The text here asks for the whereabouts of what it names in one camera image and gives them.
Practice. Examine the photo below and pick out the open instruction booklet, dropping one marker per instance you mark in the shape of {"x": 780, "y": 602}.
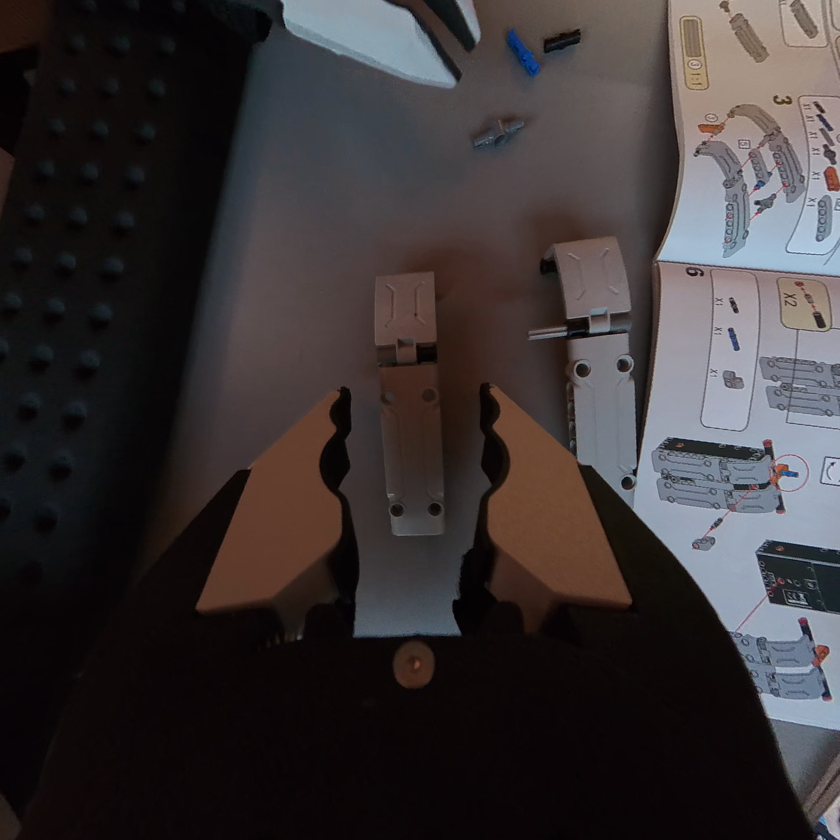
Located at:
{"x": 676, "y": 367}

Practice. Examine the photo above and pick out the black pin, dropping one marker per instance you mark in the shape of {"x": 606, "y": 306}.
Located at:
{"x": 562, "y": 40}

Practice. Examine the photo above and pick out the grey desk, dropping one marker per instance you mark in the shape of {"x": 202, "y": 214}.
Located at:
{"x": 315, "y": 197}

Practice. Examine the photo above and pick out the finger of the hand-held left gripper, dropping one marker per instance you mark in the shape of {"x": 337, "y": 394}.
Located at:
{"x": 467, "y": 12}
{"x": 354, "y": 33}

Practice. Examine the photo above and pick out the colour cover booklet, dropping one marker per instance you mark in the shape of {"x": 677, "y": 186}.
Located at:
{"x": 828, "y": 807}

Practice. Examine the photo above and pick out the blue pin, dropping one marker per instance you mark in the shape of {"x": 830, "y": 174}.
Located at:
{"x": 523, "y": 52}

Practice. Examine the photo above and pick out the grey hinged panel with axle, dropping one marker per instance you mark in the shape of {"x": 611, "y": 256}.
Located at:
{"x": 600, "y": 394}

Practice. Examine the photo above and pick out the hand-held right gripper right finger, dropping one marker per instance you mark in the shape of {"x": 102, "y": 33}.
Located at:
{"x": 554, "y": 535}

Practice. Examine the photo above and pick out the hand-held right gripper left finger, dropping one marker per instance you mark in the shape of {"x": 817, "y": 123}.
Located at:
{"x": 272, "y": 535}

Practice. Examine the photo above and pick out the grey axle connector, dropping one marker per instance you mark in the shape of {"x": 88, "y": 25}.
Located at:
{"x": 497, "y": 134}

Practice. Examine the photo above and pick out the black perforated pad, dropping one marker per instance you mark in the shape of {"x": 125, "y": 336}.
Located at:
{"x": 85, "y": 328}

